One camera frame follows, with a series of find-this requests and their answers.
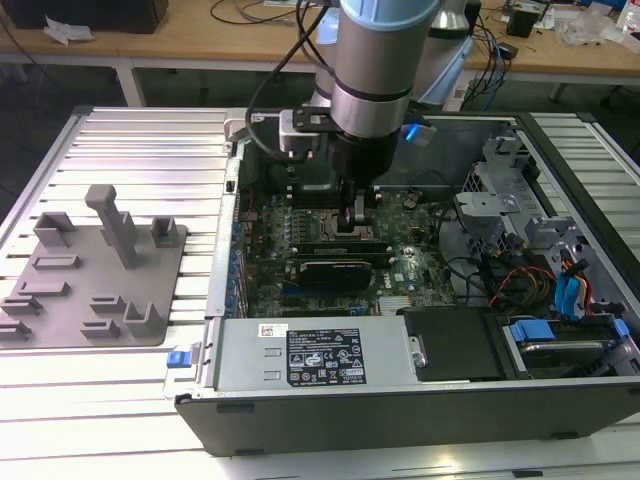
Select blue flat wire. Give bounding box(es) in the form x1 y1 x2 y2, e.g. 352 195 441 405
558 267 585 322

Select grey power supply unit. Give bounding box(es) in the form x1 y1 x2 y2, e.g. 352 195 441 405
213 317 417 395

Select black graphics card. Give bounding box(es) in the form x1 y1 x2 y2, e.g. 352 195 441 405
298 258 374 292

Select open PC case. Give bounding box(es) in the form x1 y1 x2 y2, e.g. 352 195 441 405
164 109 640 459

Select green motherboard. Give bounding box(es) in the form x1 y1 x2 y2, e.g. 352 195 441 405
234 144 481 319

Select grey metal drive cage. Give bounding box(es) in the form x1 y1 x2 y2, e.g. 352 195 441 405
452 132 541 261

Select metal CPU socket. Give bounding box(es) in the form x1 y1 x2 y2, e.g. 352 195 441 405
317 210 381 244

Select hard disk in blue carrier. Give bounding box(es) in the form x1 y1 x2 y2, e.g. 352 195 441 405
504 314 630 381

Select clear plastic bags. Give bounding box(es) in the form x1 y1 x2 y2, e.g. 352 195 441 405
556 7 640 51

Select yellow red wire bundle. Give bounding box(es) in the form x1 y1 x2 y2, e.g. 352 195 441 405
492 266 557 307

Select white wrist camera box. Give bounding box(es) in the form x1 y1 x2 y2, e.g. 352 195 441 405
278 110 324 160

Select black plastic bay cover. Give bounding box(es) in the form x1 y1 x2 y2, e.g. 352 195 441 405
401 308 507 384

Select black box on desk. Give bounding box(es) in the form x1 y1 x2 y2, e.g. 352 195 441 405
9 0 169 35

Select grey parts rack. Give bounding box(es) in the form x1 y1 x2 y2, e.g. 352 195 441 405
0 185 192 351

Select black camera cable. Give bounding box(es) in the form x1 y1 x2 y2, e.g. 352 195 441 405
245 0 346 161

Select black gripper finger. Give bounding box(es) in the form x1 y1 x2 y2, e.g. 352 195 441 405
336 181 380 235

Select black rating label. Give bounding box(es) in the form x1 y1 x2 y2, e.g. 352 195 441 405
285 327 368 387

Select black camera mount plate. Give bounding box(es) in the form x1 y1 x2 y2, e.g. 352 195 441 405
292 106 334 135

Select small silver heat sink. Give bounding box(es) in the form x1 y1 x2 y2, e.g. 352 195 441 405
379 295 412 314

